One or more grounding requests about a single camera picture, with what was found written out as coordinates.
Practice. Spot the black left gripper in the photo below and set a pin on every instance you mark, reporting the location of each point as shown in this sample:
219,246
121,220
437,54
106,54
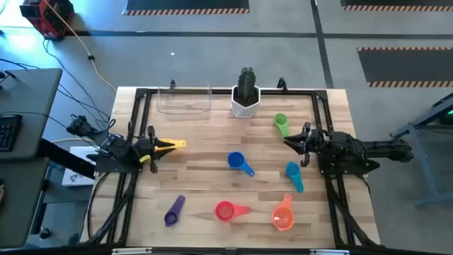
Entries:
146,148

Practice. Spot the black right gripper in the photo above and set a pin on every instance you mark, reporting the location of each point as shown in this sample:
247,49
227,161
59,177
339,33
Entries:
320,143

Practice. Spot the yellow measuring cup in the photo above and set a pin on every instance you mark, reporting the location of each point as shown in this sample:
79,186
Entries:
178,143

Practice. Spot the teal measuring cup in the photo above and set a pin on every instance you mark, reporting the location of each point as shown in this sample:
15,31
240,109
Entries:
293,170

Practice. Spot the green measuring cup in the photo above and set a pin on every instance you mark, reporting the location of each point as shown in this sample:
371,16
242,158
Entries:
281,121

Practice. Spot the blue measuring cup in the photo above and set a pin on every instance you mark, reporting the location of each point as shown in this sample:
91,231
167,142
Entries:
236,161

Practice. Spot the purple measuring cup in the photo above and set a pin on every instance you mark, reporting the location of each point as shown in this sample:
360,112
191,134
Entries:
171,217

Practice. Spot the orange measuring cup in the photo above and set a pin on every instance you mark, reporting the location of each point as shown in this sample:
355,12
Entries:
283,217

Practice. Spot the red measuring cup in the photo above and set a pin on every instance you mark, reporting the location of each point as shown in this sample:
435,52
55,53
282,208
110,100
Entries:
224,212

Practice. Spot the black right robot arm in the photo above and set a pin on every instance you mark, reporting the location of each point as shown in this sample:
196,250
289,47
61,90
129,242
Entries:
375,148

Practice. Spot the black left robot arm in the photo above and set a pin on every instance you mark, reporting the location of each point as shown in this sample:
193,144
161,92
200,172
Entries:
117,152

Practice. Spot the clear plastic basket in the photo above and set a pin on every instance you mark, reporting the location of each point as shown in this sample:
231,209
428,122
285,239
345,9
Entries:
184,102

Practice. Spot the white hexagonal plant pot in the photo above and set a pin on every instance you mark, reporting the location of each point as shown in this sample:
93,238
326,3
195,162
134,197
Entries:
245,110

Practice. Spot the green cactus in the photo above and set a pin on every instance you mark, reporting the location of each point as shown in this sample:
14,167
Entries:
246,83

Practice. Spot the white printed paper box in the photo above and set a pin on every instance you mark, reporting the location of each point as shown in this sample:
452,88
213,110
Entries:
76,177

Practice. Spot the black desk beam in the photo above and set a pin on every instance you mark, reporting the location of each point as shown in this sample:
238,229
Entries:
63,157

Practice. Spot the black hazard-striped floor mat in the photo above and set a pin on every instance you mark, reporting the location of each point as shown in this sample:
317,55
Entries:
407,65
396,3
187,4

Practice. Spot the grey desk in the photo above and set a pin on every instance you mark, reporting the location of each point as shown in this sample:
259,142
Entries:
21,202
32,106

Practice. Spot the black caster wheel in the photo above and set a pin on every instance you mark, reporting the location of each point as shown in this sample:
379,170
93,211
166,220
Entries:
45,233

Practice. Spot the black keyboard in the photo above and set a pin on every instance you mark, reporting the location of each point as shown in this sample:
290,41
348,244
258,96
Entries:
8,132

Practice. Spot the red and black equipment box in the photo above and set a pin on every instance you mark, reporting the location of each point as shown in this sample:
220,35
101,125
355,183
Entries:
49,16

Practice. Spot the black frame clamp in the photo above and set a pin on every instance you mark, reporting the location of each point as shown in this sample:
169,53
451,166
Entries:
172,84
282,84

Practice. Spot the black aluminium table frame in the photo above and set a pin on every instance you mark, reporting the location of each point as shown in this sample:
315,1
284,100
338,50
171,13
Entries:
221,91

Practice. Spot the white table edge bracket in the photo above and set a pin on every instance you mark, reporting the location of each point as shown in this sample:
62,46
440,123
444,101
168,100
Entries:
131,251
330,252

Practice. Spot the blue-grey metal table frame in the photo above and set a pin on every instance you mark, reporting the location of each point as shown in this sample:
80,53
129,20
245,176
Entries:
423,156

